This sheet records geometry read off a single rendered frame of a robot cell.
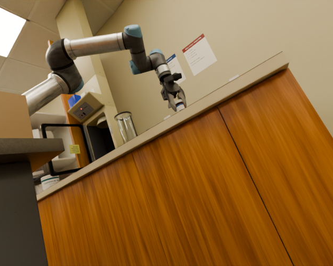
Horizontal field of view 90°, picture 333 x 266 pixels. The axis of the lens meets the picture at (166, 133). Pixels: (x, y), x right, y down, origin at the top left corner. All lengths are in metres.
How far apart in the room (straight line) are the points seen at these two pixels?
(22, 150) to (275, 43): 1.42
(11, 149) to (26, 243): 0.21
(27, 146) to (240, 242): 0.69
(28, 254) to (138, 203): 0.45
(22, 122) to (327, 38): 1.54
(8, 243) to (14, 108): 0.36
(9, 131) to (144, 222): 0.61
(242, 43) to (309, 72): 0.47
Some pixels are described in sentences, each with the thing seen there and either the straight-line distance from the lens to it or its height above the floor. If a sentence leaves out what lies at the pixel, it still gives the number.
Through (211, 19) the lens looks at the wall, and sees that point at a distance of 1.64.
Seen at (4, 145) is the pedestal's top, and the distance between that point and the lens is 0.52.
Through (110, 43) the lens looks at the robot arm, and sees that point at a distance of 0.91.
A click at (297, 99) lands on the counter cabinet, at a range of 0.62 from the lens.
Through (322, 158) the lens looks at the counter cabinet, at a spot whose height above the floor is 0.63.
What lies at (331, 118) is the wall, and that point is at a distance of 1.34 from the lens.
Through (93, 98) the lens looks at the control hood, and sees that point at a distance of 1.42.
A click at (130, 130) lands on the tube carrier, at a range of 1.00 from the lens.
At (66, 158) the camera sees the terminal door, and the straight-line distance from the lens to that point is 1.45.
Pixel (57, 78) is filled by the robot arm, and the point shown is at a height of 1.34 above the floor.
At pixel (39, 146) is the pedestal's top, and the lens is 0.54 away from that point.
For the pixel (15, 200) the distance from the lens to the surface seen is 0.55.
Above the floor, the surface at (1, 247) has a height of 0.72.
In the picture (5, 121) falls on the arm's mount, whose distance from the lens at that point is 0.66.
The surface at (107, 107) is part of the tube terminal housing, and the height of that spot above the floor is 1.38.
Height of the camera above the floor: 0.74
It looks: 13 degrees up
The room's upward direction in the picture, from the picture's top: 21 degrees counter-clockwise
